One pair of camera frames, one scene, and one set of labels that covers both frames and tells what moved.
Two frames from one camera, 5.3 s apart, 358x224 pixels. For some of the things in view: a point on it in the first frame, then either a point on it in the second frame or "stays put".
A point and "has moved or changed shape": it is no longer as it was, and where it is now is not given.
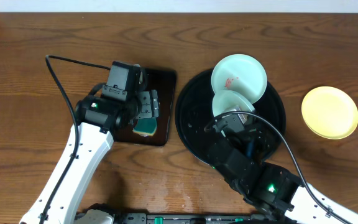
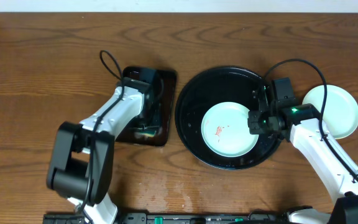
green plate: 228,101 -> 341,114
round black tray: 194,111 stays put
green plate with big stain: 241,73 has moved or changed shape
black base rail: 192,218 stays put
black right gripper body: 255,150 -> 261,123
